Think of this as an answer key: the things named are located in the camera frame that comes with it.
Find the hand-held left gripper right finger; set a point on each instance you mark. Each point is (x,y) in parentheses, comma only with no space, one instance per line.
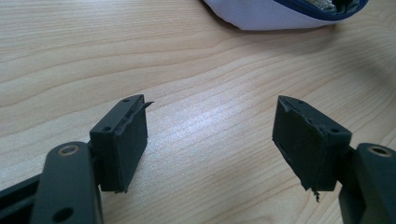
(308,146)

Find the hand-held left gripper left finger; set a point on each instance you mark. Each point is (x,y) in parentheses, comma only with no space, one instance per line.
(124,149)

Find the fabric pencil case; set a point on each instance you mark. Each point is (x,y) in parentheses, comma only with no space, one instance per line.
(274,15)

